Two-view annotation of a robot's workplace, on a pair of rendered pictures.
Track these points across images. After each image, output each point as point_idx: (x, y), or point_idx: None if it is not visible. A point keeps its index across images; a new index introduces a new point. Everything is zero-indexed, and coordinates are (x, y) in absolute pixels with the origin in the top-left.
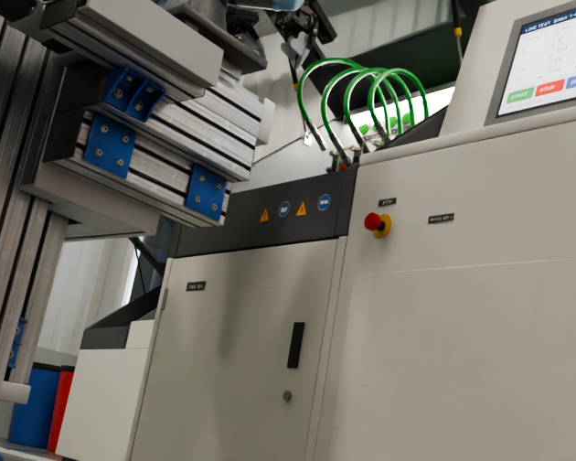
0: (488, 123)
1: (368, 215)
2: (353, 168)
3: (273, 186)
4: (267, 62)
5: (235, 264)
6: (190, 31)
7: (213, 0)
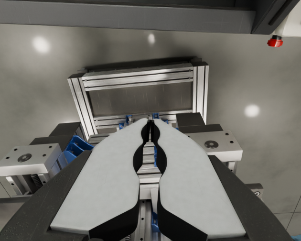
0: None
1: (274, 46)
2: (264, 34)
3: (127, 28)
4: (263, 187)
5: None
6: None
7: None
